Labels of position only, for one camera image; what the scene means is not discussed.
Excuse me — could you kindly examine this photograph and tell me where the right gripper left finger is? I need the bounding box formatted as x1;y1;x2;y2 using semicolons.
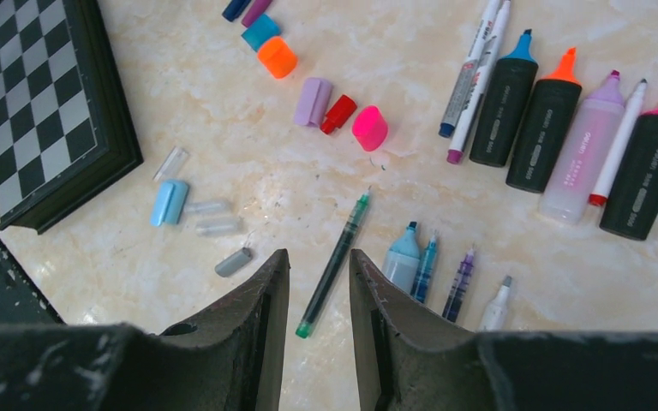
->
0;249;290;410

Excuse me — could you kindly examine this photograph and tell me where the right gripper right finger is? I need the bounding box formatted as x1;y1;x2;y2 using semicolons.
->
349;249;658;410

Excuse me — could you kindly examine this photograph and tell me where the thin dark pen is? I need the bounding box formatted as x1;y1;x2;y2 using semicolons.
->
442;244;476;323

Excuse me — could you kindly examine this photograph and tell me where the grey thin pen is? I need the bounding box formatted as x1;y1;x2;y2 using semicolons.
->
477;275;513;331

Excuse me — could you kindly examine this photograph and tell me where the light blue eraser bar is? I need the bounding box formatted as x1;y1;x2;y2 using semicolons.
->
381;221;421;294

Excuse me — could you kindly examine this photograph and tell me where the grey pen cap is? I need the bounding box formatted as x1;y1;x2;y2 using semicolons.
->
214;247;253;277

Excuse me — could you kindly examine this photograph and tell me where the clear dark pen cap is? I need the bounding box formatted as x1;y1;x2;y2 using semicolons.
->
195;217;242;236

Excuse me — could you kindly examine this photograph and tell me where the black gel pen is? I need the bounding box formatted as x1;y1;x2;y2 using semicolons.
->
296;188;371;338

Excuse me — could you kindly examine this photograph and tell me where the clear blue pen cap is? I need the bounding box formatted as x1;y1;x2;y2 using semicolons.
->
183;199;231;215

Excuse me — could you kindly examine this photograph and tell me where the light blue highlighter cap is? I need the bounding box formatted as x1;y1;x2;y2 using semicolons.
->
150;179;189;227

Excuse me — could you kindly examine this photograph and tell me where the clear gel pen cap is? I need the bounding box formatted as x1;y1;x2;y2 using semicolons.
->
153;146;189;182

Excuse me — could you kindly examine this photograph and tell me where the white marker red cap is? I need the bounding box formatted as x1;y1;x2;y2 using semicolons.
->
588;78;649;207

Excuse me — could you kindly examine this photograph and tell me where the pale purple highlighter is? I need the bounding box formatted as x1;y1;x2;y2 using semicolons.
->
539;70;625;224

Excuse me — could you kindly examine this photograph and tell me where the pale purple highlighter cap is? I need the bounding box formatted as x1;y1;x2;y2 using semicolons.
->
293;77;333;128

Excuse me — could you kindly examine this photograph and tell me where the black highlighter orange cap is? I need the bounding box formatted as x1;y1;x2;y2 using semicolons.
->
505;47;583;194

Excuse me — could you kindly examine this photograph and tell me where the black white chessboard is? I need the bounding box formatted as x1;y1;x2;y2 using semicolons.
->
0;0;143;233

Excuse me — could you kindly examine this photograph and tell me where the white marker magenta end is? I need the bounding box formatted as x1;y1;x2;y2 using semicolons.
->
446;1;511;164

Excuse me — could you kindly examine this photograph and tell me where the black highlighter blue tip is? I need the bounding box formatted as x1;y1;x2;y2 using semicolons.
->
470;28;539;168

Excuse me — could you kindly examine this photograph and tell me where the black highlighter pink cap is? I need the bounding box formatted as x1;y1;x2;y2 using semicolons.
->
599;108;658;241

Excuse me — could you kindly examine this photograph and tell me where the blue marker cap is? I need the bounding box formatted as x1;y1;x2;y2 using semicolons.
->
222;0;251;21

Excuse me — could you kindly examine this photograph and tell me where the magenta marker cap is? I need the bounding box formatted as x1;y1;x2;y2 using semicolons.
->
242;0;272;27

